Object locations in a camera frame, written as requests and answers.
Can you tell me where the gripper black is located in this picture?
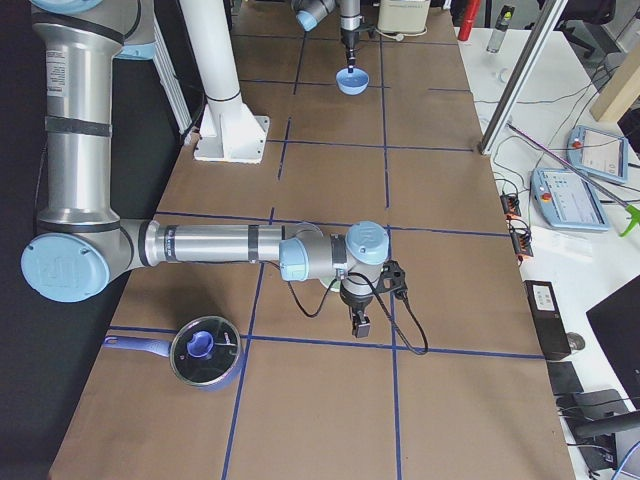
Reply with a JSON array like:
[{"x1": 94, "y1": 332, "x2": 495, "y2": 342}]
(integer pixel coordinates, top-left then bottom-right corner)
[
  {"x1": 340, "y1": 285, "x2": 374, "y2": 338},
  {"x1": 340, "y1": 28, "x2": 357, "y2": 73}
]

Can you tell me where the blue bowl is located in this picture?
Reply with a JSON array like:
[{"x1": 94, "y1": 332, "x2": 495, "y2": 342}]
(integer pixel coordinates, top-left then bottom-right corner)
[{"x1": 335, "y1": 67, "x2": 369, "y2": 96}]

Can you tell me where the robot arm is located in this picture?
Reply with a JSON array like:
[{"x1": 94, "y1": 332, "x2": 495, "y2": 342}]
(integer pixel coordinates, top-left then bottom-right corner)
[
  {"x1": 290, "y1": 0, "x2": 361, "y2": 73},
  {"x1": 21, "y1": 1, "x2": 389, "y2": 338}
]

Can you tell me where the green bowl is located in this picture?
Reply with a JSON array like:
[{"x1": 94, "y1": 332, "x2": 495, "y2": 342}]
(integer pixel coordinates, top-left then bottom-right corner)
[{"x1": 319, "y1": 277, "x2": 342, "y2": 293}]

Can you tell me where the silver toaster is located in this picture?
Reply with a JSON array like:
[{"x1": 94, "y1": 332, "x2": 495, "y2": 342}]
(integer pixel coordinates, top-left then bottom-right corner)
[{"x1": 377, "y1": 0, "x2": 430, "y2": 34}]

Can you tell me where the red bottle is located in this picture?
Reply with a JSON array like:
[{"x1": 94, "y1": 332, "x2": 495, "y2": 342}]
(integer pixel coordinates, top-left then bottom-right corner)
[{"x1": 457, "y1": 0, "x2": 481, "y2": 42}]

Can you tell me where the clear water bottle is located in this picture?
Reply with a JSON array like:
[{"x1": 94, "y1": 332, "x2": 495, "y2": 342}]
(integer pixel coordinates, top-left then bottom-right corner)
[{"x1": 486, "y1": 5, "x2": 515, "y2": 54}]

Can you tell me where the blue saucepan with glass lid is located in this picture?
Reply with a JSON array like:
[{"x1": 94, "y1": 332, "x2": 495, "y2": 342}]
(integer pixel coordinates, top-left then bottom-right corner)
[{"x1": 103, "y1": 316, "x2": 245, "y2": 391}]

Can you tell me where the orange black connector near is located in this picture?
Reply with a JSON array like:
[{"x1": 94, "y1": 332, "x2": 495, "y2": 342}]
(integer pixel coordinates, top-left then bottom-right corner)
[{"x1": 509, "y1": 226, "x2": 534, "y2": 262}]

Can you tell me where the orange black connector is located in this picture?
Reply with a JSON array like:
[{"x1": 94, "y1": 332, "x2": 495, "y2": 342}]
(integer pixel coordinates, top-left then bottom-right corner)
[
  {"x1": 509, "y1": 226, "x2": 534, "y2": 262},
  {"x1": 500, "y1": 193, "x2": 521, "y2": 220}
]

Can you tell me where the black power supply box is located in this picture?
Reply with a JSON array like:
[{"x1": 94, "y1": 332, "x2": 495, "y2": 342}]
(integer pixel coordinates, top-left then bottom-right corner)
[{"x1": 523, "y1": 280, "x2": 571, "y2": 361}]

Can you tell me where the orange black connector far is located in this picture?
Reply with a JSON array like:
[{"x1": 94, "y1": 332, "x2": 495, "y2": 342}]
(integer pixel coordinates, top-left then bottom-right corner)
[{"x1": 500, "y1": 193, "x2": 521, "y2": 220}]

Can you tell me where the near teach pendant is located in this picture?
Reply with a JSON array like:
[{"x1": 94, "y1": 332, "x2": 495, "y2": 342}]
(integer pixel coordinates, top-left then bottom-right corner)
[{"x1": 531, "y1": 168, "x2": 610, "y2": 232}]

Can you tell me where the teach pendant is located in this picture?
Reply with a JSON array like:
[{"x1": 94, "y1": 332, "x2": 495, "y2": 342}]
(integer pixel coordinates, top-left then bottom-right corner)
[
  {"x1": 566, "y1": 125, "x2": 629, "y2": 185},
  {"x1": 531, "y1": 168, "x2": 610, "y2": 232}
]

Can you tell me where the black monitor stand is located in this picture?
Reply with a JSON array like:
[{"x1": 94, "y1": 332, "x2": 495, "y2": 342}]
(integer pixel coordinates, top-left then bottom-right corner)
[{"x1": 556, "y1": 389, "x2": 639, "y2": 453}]

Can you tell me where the black monitor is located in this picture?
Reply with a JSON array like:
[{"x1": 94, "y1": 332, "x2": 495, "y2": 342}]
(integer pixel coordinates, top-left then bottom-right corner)
[{"x1": 586, "y1": 278, "x2": 639, "y2": 397}]

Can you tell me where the far teach pendant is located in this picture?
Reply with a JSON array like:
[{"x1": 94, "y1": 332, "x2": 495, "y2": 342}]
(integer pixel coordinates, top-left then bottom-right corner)
[{"x1": 566, "y1": 125, "x2": 629, "y2": 185}]

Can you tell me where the wooden plank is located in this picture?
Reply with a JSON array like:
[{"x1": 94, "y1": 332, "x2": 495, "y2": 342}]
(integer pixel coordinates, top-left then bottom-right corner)
[{"x1": 590, "y1": 32, "x2": 639, "y2": 123}]

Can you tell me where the reacher grabber stick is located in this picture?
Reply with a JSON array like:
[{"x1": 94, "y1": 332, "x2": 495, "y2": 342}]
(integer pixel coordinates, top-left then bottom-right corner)
[{"x1": 507, "y1": 123, "x2": 640, "y2": 237}]

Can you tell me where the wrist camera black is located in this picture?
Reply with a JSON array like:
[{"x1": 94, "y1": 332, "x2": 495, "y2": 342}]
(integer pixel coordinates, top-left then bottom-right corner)
[
  {"x1": 357, "y1": 23, "x2": 376, "y2": 39},
  {"x1": 377, "y1": 260, "x2": 408, "y2": 301}
]

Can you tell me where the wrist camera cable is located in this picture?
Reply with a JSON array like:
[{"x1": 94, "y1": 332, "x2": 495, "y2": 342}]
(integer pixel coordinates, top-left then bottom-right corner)
[{"x1": 262, "y1": 259, "x2": 430, "y2": 356}]

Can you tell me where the white camera pole with base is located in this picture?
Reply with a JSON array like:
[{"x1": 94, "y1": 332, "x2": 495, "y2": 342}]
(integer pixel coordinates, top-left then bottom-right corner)
[{"x1": 180, "y1": 0, "x2": 270, "y2": 164}]

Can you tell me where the aluminium frame post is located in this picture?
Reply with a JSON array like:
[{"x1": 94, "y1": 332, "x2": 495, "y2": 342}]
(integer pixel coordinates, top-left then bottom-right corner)
[{"x1": 478, "y1": 0, "x2": 568, "y2": 155}]

